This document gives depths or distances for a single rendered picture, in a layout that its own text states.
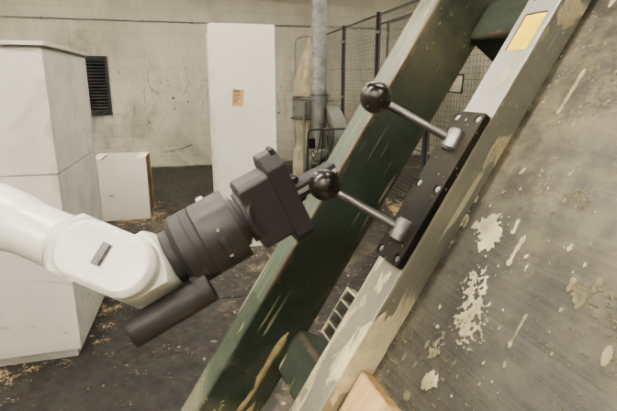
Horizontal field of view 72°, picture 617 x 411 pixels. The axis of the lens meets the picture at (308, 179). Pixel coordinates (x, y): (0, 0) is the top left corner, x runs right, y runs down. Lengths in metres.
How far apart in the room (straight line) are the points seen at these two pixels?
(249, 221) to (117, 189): 4.84
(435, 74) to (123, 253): 0.56
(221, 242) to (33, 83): 2.15
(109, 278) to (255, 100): 3.53
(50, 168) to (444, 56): 2.16
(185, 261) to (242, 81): 3.49
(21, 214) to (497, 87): 0.56
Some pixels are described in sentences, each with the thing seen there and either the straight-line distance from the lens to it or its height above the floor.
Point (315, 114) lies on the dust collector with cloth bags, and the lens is 5.84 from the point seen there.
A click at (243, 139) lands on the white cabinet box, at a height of 1.04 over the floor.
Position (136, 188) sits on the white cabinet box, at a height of 0.37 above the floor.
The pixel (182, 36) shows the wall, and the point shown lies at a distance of 8.34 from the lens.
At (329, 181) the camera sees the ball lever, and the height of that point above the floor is 1.44.
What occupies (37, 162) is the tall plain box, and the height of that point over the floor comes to 1.15.
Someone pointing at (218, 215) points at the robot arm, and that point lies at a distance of 0.48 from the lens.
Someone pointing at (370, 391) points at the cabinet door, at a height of 1.23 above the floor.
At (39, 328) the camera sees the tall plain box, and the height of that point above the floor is 0.22.
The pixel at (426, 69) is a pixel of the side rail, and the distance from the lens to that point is 0.76.
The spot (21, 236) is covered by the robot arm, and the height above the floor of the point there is 1.39.
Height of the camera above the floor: 1.55
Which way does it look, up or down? 13 degrees down
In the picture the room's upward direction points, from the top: straight up
